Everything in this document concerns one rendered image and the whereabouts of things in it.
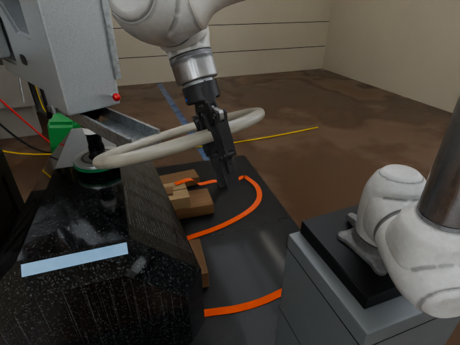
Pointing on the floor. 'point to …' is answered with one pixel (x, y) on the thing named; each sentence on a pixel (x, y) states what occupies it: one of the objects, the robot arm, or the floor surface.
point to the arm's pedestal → (344, 309)
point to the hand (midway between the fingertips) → (225, 173)
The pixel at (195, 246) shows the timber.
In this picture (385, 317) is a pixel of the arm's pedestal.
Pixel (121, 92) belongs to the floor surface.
